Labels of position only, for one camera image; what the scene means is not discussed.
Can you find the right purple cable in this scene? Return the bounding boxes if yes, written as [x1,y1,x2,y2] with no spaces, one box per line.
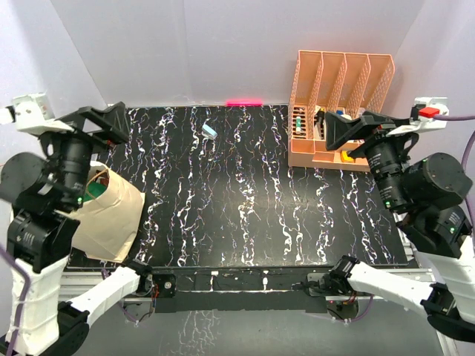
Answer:
[433,113,475,238]

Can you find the purple cable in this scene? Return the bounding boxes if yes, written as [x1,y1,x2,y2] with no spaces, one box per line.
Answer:
[0,244,30,356]
[433,113,475,238]

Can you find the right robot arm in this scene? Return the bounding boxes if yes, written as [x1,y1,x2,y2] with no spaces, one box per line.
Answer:
[302,104,474,343]

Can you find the orange desk organizer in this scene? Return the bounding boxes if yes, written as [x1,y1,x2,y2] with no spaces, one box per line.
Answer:
[288,50,395,172]

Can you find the light blue stapler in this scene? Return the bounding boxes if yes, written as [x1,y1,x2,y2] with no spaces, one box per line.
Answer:
[202,124,217,140]

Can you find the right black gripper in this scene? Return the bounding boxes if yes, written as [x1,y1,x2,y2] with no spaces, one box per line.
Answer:
[323,110,414,210]

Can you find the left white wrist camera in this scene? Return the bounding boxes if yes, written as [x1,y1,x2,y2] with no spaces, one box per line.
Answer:
[1,93,73,136]

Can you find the yellow sticky notes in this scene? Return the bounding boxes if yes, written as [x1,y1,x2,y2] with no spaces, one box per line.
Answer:
[340,151,356,164]

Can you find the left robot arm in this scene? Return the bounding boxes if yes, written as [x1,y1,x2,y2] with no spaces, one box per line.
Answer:
[1,94,154,355]

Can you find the pink tape strip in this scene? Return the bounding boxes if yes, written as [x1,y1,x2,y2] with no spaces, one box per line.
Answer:
[226,99,263,107]

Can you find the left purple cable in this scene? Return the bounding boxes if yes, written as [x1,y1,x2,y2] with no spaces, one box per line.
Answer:
[0,244,30,356]

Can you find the brown paper bag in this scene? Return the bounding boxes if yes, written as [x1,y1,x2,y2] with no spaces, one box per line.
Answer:
[68,161,145,263]

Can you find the green chips bag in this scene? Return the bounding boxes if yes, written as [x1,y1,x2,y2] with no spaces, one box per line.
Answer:
[83,173,109,202]

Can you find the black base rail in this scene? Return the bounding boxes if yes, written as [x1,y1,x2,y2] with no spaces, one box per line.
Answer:
[148,265,357,316]

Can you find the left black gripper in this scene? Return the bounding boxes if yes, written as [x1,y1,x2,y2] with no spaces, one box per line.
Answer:
[41,99,130,205]

